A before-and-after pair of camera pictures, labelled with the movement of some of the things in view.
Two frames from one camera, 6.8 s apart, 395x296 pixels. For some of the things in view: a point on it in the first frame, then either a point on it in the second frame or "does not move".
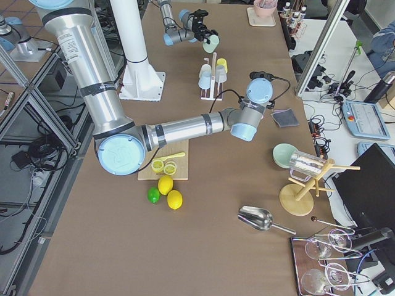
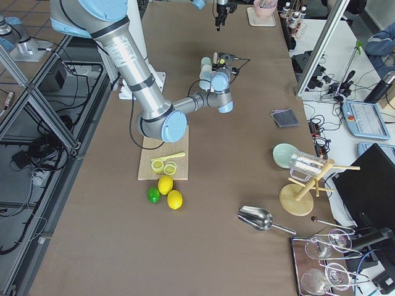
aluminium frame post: (338, 10) does not move
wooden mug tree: (296, 197) does not move
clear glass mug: (303, 166) does not move
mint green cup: (210, 47) -> (206, 60)
